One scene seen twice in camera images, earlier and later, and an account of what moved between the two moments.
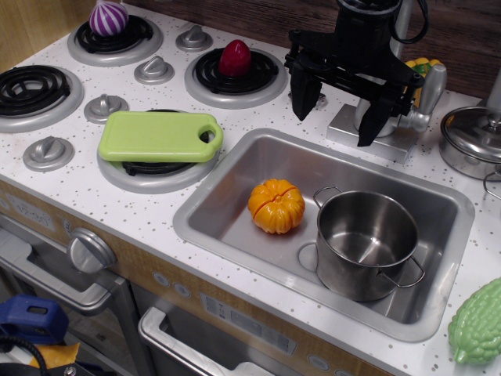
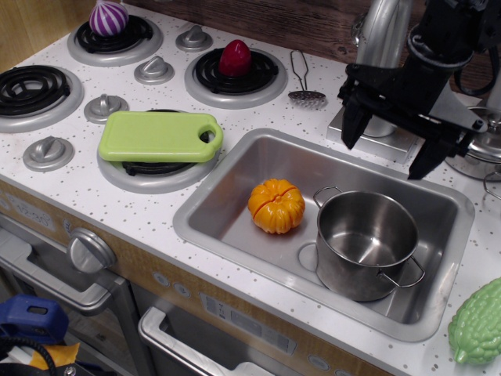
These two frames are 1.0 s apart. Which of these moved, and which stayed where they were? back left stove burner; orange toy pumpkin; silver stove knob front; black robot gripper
Moved: black robot gripper
Stayed: silver stove knob front; orange toy pumpkin; back left stove burner
